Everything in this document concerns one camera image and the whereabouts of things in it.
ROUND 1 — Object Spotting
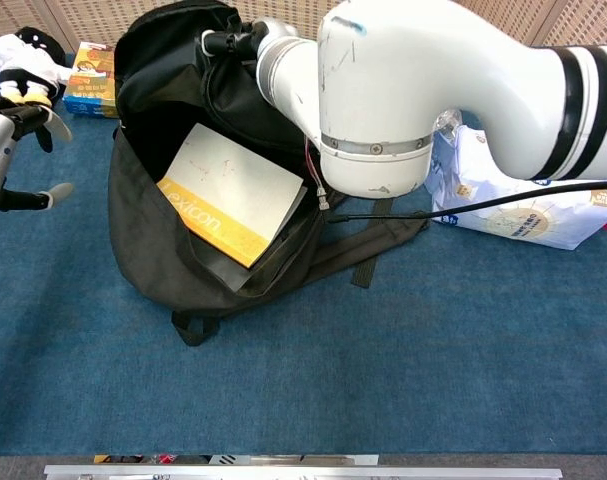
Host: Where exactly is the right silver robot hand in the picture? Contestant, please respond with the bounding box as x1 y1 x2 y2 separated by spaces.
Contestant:
198 17 299 64

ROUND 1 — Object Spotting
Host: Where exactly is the black fabric backpack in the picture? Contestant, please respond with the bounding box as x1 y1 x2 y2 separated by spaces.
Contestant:
107 0 432 347

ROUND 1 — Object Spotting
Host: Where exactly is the white and yellow book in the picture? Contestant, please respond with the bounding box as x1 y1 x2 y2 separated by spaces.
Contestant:
156 123 308 269

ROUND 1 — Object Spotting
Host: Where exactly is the black and white plush toy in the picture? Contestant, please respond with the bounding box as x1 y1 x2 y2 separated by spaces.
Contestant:
0 25 74 109

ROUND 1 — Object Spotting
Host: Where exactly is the colourful printed cardboard box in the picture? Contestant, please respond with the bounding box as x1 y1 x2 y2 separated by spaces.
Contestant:
61 40 118 120

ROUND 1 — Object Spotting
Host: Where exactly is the woven rattan folding screen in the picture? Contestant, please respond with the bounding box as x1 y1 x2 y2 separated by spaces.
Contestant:
0 0 607 54

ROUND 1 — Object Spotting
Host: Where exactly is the white wet wipes pack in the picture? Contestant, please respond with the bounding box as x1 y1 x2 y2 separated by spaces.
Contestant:
425 124 607 251

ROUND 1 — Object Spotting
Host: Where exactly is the blue felt table cover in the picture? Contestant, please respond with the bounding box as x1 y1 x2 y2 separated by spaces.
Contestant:
0 43 607 457

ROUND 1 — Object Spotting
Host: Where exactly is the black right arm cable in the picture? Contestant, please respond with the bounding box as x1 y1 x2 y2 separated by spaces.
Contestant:
325 180 607 225

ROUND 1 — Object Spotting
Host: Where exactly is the aluminium profile rail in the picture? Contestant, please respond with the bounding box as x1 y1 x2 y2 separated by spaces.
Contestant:
43 463 564 480

